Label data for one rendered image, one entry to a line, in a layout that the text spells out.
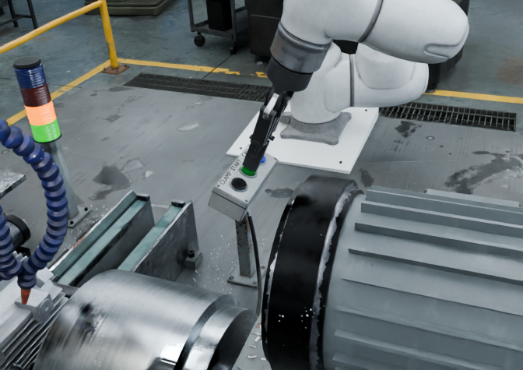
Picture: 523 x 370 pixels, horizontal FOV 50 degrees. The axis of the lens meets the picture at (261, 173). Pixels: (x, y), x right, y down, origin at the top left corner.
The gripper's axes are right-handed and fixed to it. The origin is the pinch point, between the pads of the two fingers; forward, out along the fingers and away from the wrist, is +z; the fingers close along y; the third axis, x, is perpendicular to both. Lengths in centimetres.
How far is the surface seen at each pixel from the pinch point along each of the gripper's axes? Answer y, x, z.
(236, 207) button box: 8.6, 1.8, 6.7
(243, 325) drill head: 41.0, 13.1, -6.1
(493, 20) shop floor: -475, 85, 86
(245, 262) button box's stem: 1.4, 7.1, 25.4
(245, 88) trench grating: -273, -68, 151
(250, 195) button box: 6.1, 3.2, 4.7
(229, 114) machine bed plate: -73, -24, 44
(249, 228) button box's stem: 0.2, 4.8, 17.6
